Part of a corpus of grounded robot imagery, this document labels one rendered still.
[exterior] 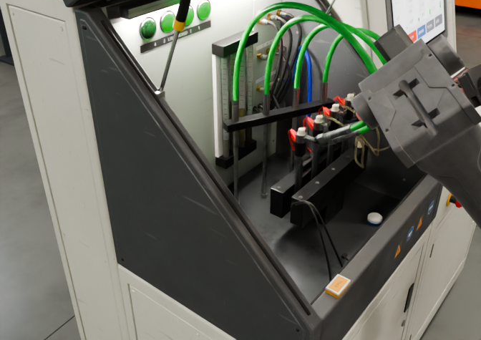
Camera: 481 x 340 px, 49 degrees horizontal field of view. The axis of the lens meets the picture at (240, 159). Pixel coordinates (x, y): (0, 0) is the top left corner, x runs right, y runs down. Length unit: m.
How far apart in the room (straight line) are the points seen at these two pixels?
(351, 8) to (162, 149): 0.71
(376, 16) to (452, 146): 1.10
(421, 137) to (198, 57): 0.91
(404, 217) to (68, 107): 0.82
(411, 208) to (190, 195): 0.58
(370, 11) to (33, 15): 0.86
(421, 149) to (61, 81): 0.90
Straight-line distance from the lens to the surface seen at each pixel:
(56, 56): 1.22
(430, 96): 0.50
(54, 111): 1.32
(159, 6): 1.16
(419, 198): 1.41
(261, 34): 1.52
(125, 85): 1.05
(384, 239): 1.26
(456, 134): 0.49
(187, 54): 1.29
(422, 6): 1.85
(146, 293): 1.39
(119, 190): 1.23
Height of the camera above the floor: 1.74
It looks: 32 degrees down
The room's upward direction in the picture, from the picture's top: straight up
